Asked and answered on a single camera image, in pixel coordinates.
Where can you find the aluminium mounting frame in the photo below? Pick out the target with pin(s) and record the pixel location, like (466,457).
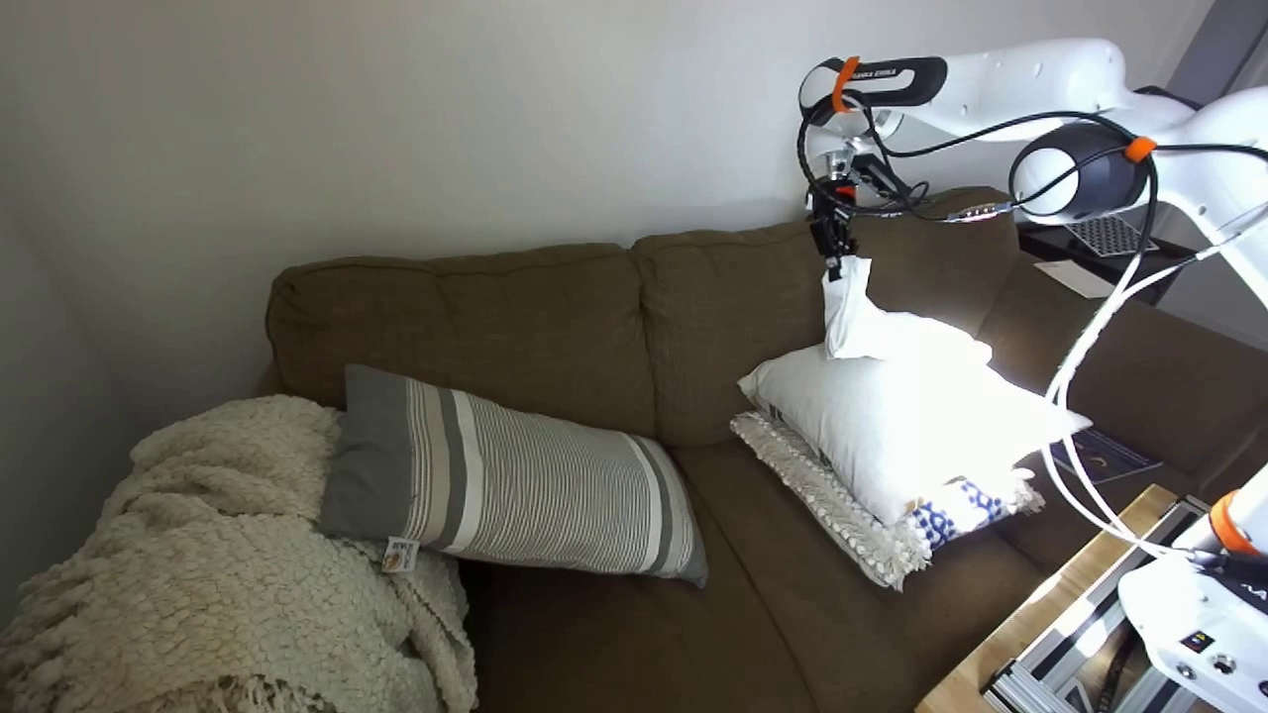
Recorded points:
(1072,655)

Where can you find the grey striped pillow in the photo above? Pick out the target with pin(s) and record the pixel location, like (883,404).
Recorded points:
(516,480)

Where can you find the cream knitted blanket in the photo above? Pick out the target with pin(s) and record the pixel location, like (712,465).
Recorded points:
(210,568)

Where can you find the wooden robot table board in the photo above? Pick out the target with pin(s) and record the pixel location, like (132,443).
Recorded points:
(1014,635)

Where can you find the white cloth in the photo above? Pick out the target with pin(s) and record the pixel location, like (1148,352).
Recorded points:
(877,330)

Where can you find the checkerboard pattern board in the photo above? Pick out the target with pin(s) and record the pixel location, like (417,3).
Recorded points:
(1109,241)

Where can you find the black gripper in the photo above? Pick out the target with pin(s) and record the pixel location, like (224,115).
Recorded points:
(833,212)

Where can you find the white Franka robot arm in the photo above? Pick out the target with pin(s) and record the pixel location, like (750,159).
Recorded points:
(1042,84)

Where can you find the dark wooden side table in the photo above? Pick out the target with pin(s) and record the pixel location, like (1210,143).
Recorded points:
(1054,245)

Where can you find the brown fabric sofa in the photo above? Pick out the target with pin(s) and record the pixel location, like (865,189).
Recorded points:
(557,320)

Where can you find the dark blue book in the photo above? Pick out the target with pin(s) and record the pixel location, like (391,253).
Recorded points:
(1124,461)

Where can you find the lace trimmed blue patterned pillow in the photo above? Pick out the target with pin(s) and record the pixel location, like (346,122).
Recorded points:
(857,519)

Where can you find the white pillow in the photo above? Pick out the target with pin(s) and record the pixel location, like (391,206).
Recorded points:
(911,422)

